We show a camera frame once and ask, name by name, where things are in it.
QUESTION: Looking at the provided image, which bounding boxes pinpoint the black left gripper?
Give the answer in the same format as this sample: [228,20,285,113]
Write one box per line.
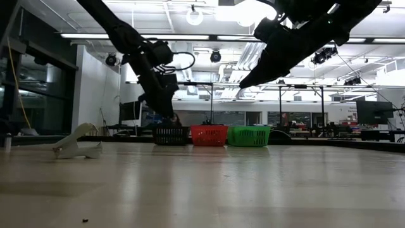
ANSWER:
[128,52,180,118]

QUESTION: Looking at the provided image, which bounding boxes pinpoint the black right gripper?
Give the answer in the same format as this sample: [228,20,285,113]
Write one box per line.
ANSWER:
[239,17,341,89]

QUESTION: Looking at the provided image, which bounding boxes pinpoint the person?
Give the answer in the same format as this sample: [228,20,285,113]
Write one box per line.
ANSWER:
[169,113,183,127]

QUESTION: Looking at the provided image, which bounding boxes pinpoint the black plastic basket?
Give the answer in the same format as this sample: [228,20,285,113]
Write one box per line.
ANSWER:
[152,126,190,146]

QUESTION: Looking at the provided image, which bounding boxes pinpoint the black metal stand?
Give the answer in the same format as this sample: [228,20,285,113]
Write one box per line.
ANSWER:
[178,81,251,126]

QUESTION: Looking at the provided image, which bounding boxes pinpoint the red plastic basket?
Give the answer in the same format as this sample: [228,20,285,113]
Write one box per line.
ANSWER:
[190,125,229,147]

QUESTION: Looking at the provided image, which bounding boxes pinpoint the green plastic basket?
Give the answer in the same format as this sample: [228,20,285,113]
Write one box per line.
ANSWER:
[227,125,271,148]

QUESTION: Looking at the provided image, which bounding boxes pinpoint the black desk monitor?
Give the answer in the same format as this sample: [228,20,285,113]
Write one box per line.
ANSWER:
[356,100,394,125]

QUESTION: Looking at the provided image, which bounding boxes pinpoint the background black desk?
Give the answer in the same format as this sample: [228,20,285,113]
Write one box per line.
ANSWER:
[360,129,405,143]

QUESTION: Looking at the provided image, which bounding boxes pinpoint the black wall monitor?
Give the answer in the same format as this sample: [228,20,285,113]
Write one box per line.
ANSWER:
[119,100,142,122]

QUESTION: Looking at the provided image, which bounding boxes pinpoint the black metal gantry frame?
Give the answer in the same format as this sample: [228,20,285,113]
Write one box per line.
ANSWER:
[278,84,326,129]

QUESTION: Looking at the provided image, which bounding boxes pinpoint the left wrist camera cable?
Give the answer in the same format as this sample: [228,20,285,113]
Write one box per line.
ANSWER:
[157,51,196,74]

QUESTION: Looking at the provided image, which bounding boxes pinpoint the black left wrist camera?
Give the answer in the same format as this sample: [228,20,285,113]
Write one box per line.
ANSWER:
[148,40,174,66]

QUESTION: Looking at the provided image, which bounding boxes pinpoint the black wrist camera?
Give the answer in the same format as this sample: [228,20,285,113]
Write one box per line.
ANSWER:
[275,0,336,23]
[148,40,174,66]

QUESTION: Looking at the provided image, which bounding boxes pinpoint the black ceiling camera rig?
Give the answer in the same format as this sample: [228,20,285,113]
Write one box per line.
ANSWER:
[311,46,339,66]

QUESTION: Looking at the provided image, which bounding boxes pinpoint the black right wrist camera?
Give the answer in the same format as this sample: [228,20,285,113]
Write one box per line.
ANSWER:
[275,0,336,23]

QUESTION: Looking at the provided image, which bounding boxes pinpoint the black table frame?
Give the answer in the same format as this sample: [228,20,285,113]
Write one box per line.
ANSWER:
[12,135,405,153]

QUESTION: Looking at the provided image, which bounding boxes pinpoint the yellow cable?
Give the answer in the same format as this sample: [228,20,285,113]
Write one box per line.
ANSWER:
[6,37,32,129]

